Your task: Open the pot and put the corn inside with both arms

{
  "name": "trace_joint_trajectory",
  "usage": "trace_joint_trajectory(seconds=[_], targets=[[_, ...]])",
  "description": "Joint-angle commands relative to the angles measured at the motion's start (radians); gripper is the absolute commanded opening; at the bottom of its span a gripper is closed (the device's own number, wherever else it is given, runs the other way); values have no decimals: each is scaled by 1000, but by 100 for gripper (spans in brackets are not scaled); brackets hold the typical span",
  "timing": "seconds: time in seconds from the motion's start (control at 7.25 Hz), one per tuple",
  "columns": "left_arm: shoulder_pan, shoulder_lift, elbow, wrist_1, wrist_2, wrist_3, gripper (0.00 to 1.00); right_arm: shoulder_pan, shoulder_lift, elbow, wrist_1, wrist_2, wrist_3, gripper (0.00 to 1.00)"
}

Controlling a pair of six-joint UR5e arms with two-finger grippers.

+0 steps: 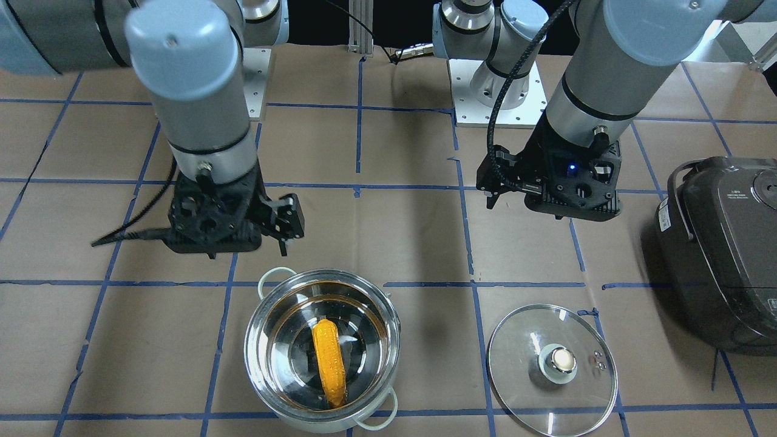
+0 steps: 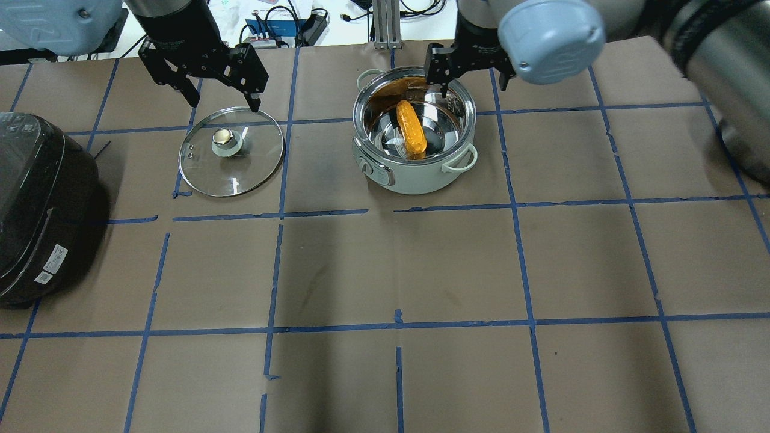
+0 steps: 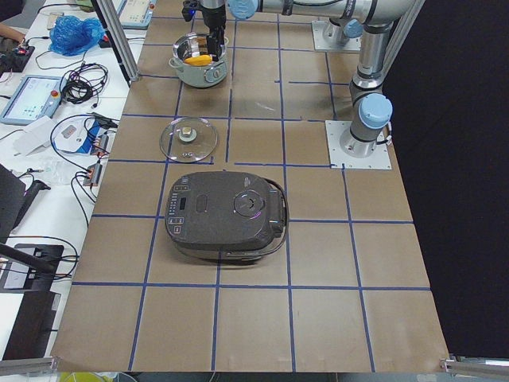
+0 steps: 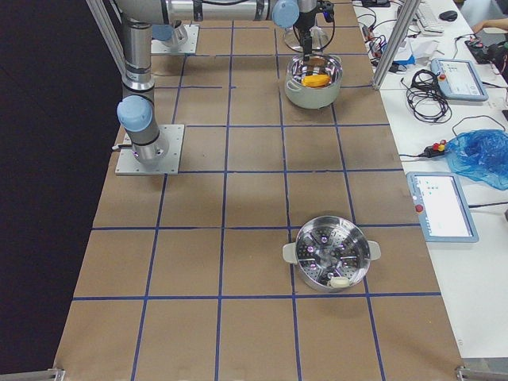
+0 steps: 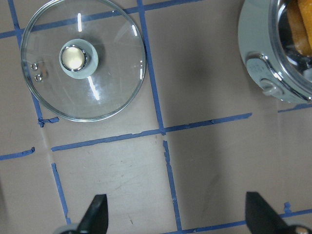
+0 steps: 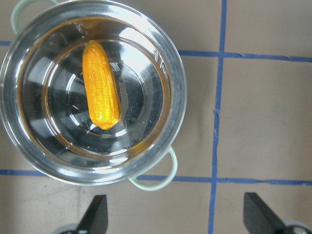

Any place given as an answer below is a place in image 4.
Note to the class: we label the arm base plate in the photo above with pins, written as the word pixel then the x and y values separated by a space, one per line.
pixel 189 48
pixel 159 158

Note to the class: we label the black computer mouse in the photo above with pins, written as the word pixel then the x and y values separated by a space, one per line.
pixel 448 16

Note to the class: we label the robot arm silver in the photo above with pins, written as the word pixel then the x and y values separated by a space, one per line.
pixel 136 111
pixel 170 35

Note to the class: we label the white paper box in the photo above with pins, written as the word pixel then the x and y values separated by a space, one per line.
pixel 423 50

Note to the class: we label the steel steamer basket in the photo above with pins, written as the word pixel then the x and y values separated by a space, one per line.
pixel 331 254

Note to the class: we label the emergency stop button box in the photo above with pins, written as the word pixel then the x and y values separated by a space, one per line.
pixel 435 150

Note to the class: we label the white keyboard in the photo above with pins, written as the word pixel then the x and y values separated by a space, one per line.
pixel 426 21

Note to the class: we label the far teach pendant tablet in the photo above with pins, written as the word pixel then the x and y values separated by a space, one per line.
pixel 458 80

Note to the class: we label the teach pendant tablet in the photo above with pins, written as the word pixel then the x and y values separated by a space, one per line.
pixel 441 207
pixel 458 80

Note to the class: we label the near teach pendant tablet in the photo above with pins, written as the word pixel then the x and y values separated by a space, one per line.
pixel 441 207

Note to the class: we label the blue plastic bag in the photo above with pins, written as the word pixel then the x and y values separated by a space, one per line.
pixel 480 155

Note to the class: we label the yellow corn cob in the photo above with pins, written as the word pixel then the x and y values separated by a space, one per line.
pixel 315 81

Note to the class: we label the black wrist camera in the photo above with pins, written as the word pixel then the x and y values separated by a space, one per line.
pixel 326 7

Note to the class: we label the pale green cooking pot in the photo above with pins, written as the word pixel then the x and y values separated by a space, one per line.
pixel 313 98

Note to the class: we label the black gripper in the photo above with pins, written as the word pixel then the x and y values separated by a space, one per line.
pixel 305 16

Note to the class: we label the aluminium frame post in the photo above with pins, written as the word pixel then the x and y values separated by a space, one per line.
pixel 397 36

